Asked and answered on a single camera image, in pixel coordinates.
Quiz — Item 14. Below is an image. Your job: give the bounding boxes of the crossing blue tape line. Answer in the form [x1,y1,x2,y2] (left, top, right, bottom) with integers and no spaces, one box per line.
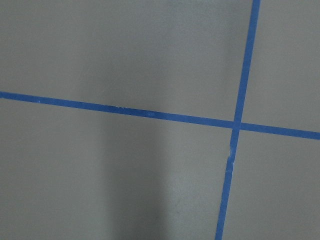
[214,0,261,240]

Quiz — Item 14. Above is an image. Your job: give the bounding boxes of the long blue tape line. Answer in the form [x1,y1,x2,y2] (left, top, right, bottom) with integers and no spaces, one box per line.
[0,91,320,140]

